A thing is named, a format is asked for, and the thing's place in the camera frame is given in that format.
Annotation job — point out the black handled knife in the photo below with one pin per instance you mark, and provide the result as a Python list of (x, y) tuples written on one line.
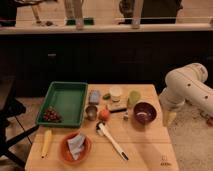
[(117, 110)]

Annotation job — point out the grey folded cloth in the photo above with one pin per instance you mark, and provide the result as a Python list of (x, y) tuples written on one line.
[(76, 145)]

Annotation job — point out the orange fruit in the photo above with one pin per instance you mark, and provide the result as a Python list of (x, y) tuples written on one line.
[(104, 115)]

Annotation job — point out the light green cup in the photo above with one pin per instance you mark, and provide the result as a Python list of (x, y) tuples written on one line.
[(134, 97)]

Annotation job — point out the purple bowl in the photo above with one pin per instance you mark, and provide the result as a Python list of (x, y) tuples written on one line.
[(144, 113)]

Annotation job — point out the green plastic tray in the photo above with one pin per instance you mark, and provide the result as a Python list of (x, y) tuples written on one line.
[(68, 100)]

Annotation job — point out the small wooden block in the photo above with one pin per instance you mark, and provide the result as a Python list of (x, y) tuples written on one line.
[(125, 116)]

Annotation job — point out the small metal cup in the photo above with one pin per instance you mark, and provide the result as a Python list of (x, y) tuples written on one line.
[(91, 112)]

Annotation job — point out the bunch of dark grapes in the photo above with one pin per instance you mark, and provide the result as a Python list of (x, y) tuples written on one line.
[(51, 115)]

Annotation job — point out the small green lime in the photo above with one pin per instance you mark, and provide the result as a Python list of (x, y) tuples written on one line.
[(106, 96)]

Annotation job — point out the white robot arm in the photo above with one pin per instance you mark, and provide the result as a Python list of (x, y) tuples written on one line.
[(186, 83)]

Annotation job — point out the orange bowl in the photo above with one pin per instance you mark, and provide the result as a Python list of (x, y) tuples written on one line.
[(65, 154)]

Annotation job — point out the blue grey sponge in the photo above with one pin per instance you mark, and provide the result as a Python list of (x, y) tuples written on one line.
[(94, 97)]

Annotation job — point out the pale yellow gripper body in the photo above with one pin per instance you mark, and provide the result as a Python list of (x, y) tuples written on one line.
[(168, 117)]

